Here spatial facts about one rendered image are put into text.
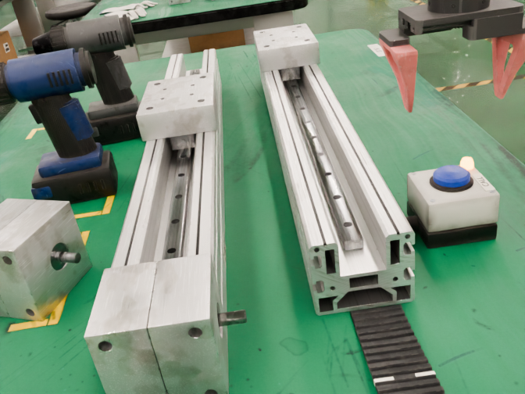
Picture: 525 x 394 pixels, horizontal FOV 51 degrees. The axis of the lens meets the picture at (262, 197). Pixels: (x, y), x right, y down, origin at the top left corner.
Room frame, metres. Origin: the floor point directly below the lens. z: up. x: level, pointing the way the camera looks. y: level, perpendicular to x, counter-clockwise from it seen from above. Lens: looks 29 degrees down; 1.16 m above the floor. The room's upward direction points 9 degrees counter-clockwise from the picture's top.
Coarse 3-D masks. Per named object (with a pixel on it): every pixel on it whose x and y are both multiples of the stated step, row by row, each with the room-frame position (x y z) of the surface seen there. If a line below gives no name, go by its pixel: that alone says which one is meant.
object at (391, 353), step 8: (408, 344) 0.36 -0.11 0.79; (416, 344) 0.35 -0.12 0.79; (368, 352) 0.35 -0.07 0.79; (376, 352) 0.35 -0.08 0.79; (384, 352) 0.35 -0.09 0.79; (392, 352) 0.35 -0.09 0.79; (400, 352) 0.35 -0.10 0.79; (408, 352) 0.35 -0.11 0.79; (416, 352) 0.34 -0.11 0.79; (368, 360) 0.34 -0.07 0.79; (376, 360) 0.34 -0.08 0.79; (384, 360) 0.34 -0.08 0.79; (392, 360) 0.34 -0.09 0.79
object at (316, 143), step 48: (288, 96) 0.95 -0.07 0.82; (288, 144) 0.66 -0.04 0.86; (336, 144) 0.67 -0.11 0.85; (288, 192) 0.65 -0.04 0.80; (336, 192) 0.56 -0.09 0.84; (384, 192) 0.50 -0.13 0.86; (336, 240) 0.43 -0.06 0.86; (384, 240) 0.43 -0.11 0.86; (336, 288) 0.42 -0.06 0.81; (384, 288) 0.42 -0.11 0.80
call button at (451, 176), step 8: (440, 168) 0.55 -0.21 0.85; (448, 168) 0.55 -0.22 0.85; (456, 168) 0.55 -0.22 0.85; (464, 168) 0.55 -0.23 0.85; (440, 176) 0.54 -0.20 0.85; (448, 176) 0.53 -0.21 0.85; (456, 176) 0.53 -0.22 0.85; (464, 176) 0.53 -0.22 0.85; (440, 184) 0.53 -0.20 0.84; (448, 184) 0.52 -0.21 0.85; (456, 184) 0.52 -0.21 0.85; (464, 184) 0.52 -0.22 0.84
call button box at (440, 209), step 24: (408, 192) 0.57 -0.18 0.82; (432, 192) 0.53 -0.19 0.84; (456, 192) 0.52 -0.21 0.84; (480, 192) 0.51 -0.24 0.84; (432, 216) 0.50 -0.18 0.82; (456, 216) 0.50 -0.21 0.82; (480, 216) 0.50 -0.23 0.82; (432, 240) 0.50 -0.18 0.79; (456, 240) 0.50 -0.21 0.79; (480, 240) 0.50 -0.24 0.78
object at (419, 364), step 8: (400, 360) 0.34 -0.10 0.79; (408, 360) 0.33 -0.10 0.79; (416, 360) 0.33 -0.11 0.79; (424, 360) 0.33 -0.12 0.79; (376, 368) 0.33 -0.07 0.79; (384, 368) 0.33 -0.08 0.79; (392, 368) 0.33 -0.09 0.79; (400, 368) 0.33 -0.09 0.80; (408, 368) 0.32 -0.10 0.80; (416, 368) 0.32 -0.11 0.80; (424, 368) 0.32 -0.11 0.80; (376, 376) 0.32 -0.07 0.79; (384, 376) 0.32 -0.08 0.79; (392, 376) 0.32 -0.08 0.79
